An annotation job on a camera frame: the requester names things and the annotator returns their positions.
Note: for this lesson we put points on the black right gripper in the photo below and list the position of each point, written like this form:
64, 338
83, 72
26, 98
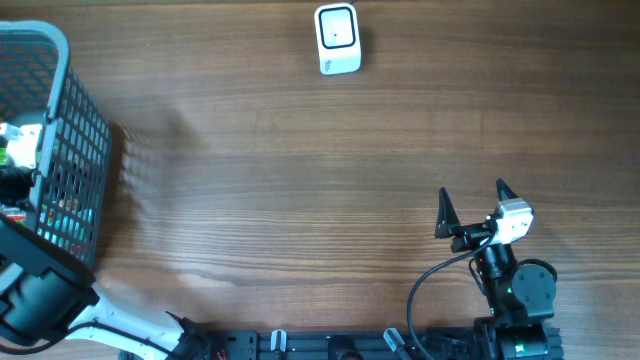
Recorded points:
448, 226

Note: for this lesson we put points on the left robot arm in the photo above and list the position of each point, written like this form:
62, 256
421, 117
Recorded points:
48, 296

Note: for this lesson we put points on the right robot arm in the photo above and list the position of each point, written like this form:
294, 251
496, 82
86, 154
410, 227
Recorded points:
520, 293

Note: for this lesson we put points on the white barcode scanner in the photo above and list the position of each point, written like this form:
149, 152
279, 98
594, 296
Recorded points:
338, 39

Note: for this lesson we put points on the grey plastic shopping basket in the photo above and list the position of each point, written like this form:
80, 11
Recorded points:
55, 143

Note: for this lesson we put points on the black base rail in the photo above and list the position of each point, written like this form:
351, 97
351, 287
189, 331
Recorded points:
390, 344

